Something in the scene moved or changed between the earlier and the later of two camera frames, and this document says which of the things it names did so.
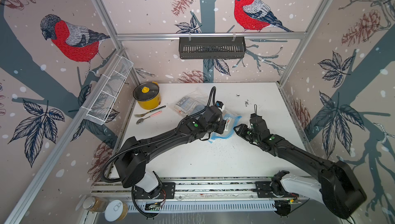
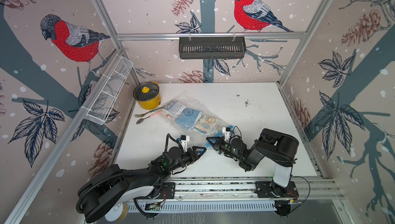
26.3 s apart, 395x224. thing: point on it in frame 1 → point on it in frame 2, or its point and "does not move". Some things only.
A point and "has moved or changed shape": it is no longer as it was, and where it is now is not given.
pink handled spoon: x=139 y=121 does not move
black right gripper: x=241 y=130 → x=219 y=144
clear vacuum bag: x=195 y=99 has moved or changed shape
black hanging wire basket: x=212 y=49 does not move
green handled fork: x=137 y=115 does not move
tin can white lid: x=115 y=210 does not move
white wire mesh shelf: x=121 y=68 does not move
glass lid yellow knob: x=145 y=91 does not move
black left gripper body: x=218 y=127 → x=184 y=159
